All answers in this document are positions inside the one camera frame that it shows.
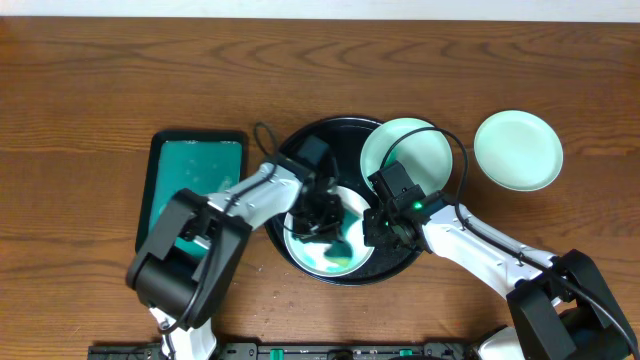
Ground white plate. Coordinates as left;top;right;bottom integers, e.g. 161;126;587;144
283;186;374;278

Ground mint plate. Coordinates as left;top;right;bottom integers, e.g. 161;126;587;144
473;110;564;192
360;118;453;195

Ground yellow green sponge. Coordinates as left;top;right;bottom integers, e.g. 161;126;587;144
323;241;354;268

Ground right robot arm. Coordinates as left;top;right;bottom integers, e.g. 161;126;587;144
363;192;639;359

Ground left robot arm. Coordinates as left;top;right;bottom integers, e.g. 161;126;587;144
126;149;352;359

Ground round black tray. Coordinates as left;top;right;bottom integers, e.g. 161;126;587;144
279;116;422;286

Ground black rectangular sponge tray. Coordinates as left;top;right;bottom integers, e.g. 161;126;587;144
135;129;248;250

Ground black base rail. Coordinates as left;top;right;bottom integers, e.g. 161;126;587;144
87;342;477;360

